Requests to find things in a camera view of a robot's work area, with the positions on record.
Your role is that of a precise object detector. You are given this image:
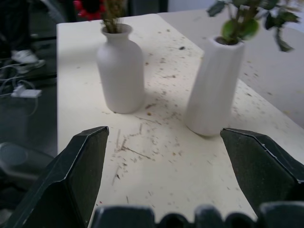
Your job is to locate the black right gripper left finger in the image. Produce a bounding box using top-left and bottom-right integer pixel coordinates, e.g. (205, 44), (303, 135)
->
(7, 126), (110, 228)

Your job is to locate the green leafy flower bouquet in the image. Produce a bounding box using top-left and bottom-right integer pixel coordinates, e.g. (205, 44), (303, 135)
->
(207, 0), (301, 53)

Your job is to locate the white power adapter with cables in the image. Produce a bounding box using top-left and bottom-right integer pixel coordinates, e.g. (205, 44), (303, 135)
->
(0, 62), (40, 117)

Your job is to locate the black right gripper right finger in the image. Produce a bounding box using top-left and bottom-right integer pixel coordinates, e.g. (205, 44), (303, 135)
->
(220, 127), (304, 210)

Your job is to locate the white sneaker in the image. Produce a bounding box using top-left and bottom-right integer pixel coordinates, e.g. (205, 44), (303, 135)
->
(11, 49), (46, 72)

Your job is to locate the tall white faceted vase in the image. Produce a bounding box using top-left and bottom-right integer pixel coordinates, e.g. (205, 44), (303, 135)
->
(184, 35), (245, 137)

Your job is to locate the red flower dried bouquet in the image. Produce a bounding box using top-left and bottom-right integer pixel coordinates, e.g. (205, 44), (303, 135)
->
(73, 0), (124, 34)

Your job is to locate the grey chair base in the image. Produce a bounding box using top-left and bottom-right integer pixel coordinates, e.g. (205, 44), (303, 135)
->
(0, 142), (55, 190)

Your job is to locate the round white bottle vase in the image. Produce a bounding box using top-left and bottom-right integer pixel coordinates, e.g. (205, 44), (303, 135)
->
(96, 23), (145, 114)

